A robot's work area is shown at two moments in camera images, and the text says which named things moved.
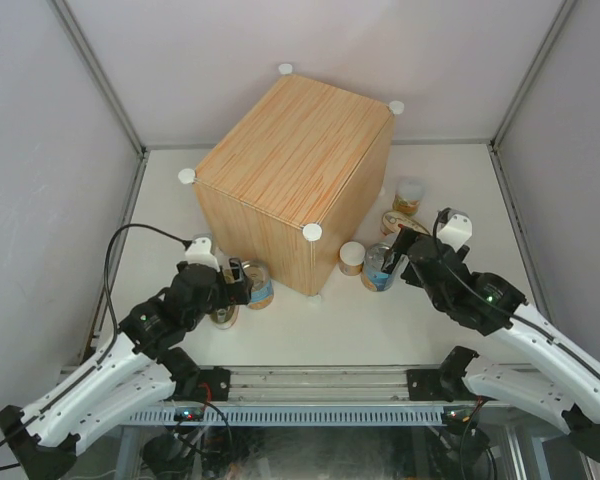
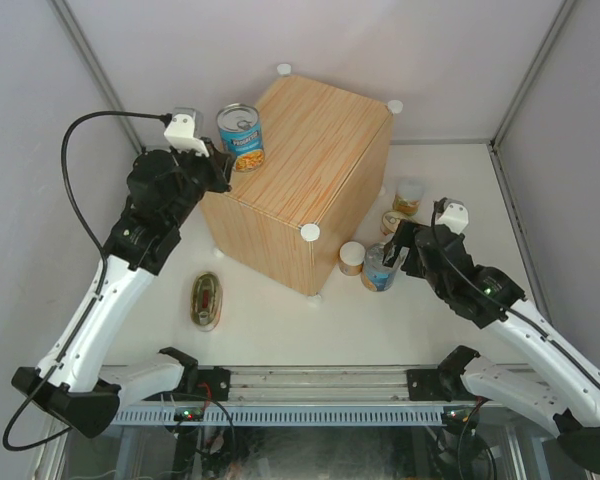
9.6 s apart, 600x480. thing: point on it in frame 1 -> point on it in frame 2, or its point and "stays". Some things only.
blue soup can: x=262 y=289 -> x=240 y=131
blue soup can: x=372 y=276 stays
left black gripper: x=233 y=293 -> x=220 y=165
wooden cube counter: x=291 y=182 stays
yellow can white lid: x=408 y=195 stays
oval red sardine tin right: x=392 y=219 stays
